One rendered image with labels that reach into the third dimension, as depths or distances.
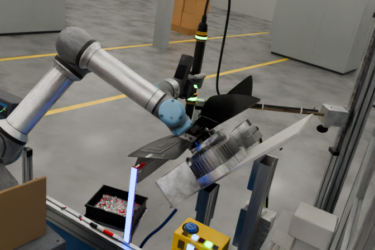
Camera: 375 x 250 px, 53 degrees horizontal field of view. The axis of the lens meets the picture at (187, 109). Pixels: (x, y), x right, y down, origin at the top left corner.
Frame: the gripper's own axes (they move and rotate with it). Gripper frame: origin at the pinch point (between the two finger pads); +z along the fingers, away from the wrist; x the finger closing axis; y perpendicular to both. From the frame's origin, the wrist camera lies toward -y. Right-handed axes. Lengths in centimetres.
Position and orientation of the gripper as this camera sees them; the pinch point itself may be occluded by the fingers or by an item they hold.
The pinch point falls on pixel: (198, 71)
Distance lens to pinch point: 152.0
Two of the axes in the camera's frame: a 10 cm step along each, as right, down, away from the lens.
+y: -1.4, 9.1, 3.8
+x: 8.6, 3.0, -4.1
